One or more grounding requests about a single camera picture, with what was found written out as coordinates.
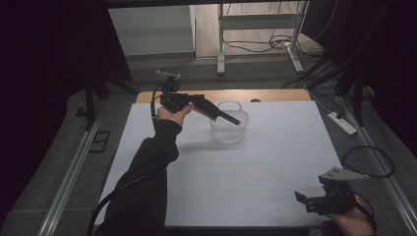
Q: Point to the small dark round object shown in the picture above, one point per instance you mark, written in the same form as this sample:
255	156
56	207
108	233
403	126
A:
255	100

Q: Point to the black comb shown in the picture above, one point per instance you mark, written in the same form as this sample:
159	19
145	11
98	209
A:
216	113

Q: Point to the black tripod stand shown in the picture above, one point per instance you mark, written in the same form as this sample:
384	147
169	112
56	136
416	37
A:
90	98
357	95

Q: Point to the white metal stand frame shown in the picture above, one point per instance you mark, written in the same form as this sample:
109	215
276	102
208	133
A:
259	21

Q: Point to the white power strip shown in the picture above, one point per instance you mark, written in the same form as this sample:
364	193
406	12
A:
342	124

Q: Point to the person's left hand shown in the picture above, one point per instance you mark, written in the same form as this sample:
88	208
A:
172	115

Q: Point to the dark curtain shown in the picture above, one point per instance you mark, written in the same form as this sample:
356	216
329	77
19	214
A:
49	49
387	49

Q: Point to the grey panel board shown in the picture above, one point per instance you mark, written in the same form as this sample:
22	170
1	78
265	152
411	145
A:
150	31

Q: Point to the white table sheet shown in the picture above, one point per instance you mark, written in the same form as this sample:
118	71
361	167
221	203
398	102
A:
246	177

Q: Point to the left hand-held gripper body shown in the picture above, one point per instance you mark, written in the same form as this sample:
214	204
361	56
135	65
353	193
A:
172	98

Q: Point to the wooden table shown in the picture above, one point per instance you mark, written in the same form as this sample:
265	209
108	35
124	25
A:
262	95

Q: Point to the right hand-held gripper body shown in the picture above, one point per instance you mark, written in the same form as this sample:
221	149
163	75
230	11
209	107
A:
334	196

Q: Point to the white plastic basket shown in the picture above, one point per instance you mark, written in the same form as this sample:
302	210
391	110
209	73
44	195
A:
229	131

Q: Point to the person's right hand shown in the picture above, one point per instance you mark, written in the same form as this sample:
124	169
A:
350	223

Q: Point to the aluminium rail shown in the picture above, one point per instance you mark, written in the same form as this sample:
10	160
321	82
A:
70	177
377	154

